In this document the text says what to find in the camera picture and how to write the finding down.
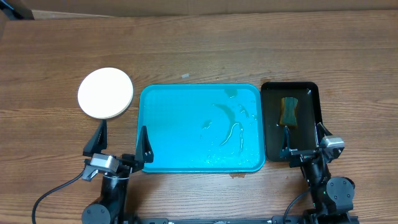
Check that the black water tray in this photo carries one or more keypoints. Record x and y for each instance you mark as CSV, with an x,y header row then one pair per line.
x,y
309,113

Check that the blue plastic tray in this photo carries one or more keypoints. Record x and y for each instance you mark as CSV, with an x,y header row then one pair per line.
x,y
203,128

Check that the green yellow sponge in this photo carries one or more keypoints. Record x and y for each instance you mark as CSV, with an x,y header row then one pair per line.
x,y
288,112

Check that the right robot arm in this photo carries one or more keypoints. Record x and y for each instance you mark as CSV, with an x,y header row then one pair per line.
x,y
332,196

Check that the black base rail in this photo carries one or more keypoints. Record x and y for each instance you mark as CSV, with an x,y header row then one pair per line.
x,y
217,221

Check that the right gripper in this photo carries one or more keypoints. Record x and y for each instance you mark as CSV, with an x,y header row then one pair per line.
x,y
305,154

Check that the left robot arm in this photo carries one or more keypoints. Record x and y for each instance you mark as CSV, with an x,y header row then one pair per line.
x,y
110,206

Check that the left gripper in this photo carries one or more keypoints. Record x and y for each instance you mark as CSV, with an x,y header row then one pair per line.
x,y
130,163

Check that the white plate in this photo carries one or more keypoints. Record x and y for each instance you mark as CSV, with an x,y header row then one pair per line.
x,y
105,93

